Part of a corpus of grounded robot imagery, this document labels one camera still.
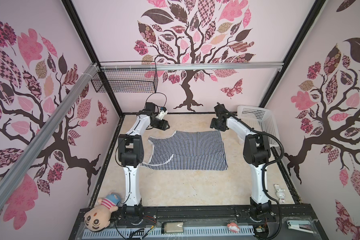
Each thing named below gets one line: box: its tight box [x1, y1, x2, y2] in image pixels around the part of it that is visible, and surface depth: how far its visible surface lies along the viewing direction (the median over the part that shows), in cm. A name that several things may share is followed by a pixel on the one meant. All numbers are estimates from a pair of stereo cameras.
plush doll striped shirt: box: [84, 193, 121, 232], surface depth 70 cm
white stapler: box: [286, 220, 314, 234], surface depth 71 cm
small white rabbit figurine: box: [273, 184, 286, 204], surface depth 81 cm
